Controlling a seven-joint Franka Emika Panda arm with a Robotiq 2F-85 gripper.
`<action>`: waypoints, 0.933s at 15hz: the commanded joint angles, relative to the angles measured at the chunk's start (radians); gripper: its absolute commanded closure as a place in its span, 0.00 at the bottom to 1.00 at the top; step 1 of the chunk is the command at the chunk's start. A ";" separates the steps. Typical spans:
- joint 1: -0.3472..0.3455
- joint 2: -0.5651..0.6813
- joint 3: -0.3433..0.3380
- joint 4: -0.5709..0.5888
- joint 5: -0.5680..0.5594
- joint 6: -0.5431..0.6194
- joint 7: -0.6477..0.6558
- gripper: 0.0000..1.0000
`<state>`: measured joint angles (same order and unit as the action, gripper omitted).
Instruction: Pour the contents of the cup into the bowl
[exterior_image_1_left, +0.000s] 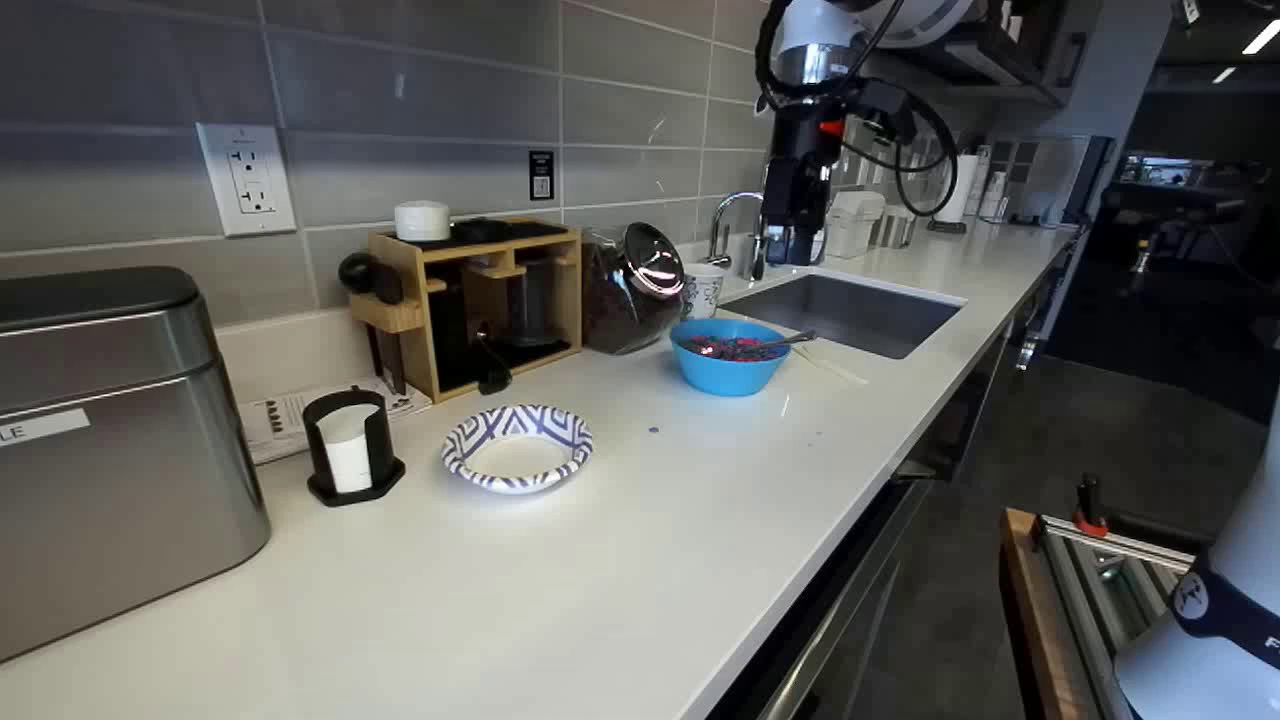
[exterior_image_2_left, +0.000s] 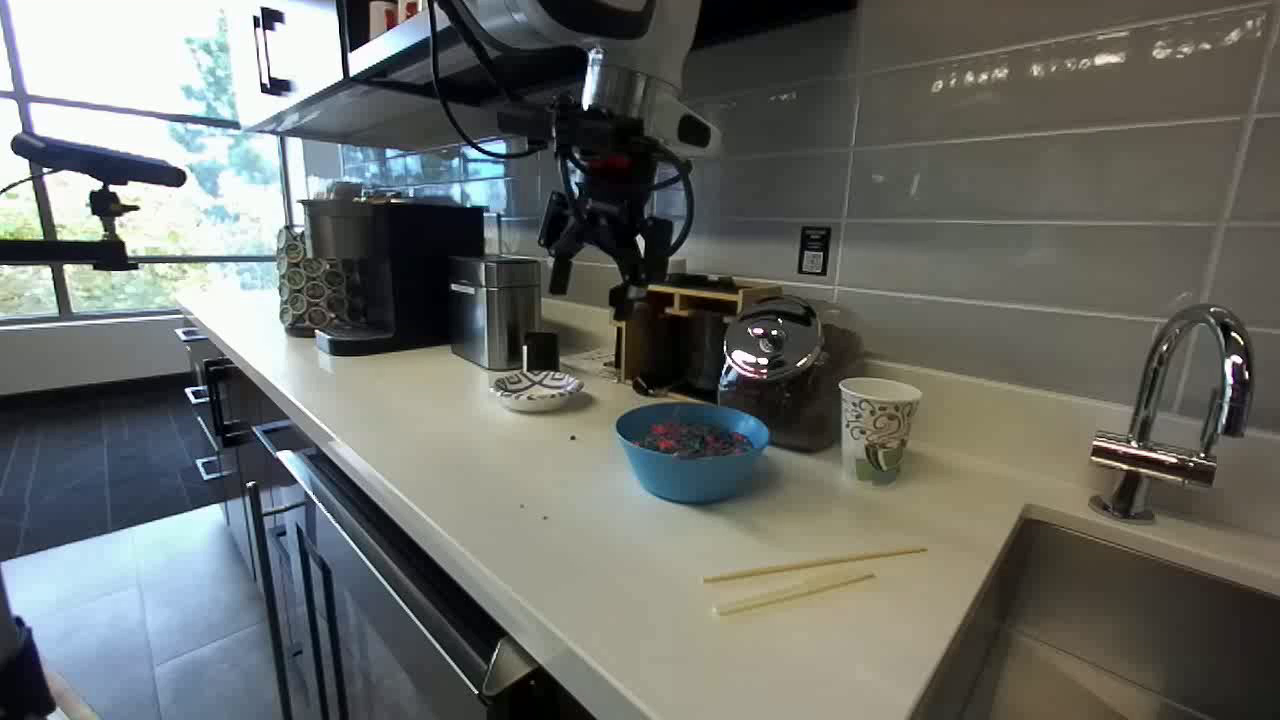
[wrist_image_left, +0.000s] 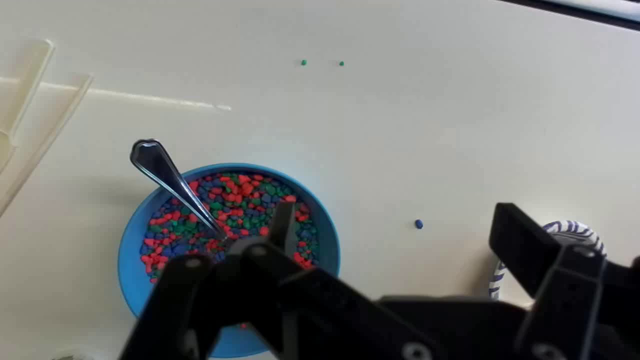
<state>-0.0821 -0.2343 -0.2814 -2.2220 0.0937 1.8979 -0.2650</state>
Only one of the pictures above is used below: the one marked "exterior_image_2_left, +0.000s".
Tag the dark dishwasher front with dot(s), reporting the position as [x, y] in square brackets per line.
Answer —
[385, 603]

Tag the colourful candy pile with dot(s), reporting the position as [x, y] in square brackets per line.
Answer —
[693, 439]

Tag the blue patterned paper plate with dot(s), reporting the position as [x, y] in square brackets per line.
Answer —
[532, 388]

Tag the black toaster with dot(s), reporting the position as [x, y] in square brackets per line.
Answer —
[672, 341]

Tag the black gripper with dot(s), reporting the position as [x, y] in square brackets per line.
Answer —
[617, 185]

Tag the black camera on stand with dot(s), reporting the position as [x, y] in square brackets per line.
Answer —
[94, 162]

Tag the white upper cabinet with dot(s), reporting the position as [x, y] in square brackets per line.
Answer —
[303, 62]

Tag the black coffee machine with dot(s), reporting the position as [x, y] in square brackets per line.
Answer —
[400, 274]

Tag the chrome kitchen faucet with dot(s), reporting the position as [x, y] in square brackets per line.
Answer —
[1173, 460]

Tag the pale wooden chopstick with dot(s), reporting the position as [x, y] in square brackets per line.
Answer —
[792, 592]
[817, 567]

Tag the dark open wall shelf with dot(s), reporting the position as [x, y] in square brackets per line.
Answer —
[400, 81]

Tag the brushed steel canister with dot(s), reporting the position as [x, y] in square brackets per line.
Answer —
[490, 313]

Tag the stainless steel sink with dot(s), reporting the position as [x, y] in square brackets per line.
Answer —
[1134, 627]

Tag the patterned glass jar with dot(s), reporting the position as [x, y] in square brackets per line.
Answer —
[304, 284]

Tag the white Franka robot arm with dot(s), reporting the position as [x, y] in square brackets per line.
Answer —
[586, 21]

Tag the blue plastic bowl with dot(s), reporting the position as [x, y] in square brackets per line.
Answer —
[691, 479]

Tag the black wall outlet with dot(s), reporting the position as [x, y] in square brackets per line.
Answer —
[813, 249]

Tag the small black cup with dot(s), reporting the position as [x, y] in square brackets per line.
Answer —
[543, 354]

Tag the patterned white paper cup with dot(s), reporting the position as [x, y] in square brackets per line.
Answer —
[876, 425]

